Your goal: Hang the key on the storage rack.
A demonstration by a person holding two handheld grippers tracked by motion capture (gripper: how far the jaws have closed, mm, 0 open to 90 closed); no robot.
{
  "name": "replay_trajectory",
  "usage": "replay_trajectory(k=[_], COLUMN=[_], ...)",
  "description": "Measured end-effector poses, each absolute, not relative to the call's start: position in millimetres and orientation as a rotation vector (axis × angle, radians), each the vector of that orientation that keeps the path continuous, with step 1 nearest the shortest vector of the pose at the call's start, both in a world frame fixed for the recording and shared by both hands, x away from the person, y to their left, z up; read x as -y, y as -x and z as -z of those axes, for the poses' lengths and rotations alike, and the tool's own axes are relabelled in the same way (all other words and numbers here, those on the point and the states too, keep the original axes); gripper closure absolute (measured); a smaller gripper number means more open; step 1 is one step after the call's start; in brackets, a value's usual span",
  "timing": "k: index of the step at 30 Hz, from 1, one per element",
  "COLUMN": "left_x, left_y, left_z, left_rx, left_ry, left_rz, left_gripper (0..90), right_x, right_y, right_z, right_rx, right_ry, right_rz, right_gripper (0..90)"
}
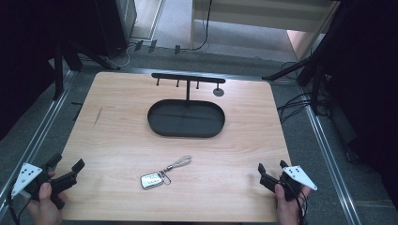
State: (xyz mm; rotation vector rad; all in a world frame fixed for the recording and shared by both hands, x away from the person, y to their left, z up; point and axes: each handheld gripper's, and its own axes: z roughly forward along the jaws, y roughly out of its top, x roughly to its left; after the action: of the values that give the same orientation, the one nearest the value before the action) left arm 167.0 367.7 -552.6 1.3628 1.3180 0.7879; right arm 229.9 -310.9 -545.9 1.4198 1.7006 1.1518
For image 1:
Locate white cable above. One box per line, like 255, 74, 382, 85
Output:
104, 43, 133, 68

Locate black cabinet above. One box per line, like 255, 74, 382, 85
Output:
93, 0, 139, 58

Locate person's right hand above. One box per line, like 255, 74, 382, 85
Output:
274, 183, 312, 225

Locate silver keychain tag with loop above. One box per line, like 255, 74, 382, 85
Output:
140, 155, 192, 190

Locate black key rack with tray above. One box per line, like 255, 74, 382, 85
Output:
146, 72, 226, 139

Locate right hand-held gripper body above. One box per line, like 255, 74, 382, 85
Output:
259, 165, 318, 203

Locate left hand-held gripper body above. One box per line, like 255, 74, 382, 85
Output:
11, 162, 78, 210

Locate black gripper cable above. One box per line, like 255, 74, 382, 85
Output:
6, 187, 34, 225
289, 182, 310, 225

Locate black floor cables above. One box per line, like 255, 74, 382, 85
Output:
276, 60, 331, 125

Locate person's left hand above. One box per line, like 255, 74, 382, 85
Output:
25, 171, 68, 225

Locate black hanging cable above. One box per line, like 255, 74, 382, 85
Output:
180, 0, 214, 53

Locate white cabinet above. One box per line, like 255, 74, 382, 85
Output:
190, 0, 342, 62

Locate black metal stand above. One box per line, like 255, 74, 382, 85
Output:
262, 3, 351, 116
51, 37, 121, 101

